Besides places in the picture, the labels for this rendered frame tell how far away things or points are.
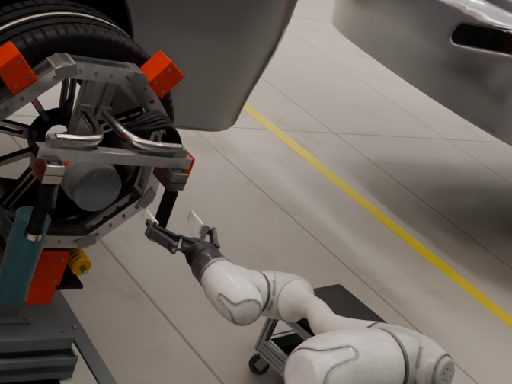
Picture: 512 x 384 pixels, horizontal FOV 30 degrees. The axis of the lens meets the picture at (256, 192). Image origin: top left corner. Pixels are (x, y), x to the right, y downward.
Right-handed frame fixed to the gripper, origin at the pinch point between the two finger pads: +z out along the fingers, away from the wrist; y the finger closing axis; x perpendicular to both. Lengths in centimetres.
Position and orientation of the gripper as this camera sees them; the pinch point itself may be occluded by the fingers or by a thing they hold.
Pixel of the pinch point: (169, 216)
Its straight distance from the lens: 245.2
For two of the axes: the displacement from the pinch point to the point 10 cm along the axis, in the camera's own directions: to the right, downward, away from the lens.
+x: 3.4, -8.6, -3.9
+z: -5.0, -5.1, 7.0
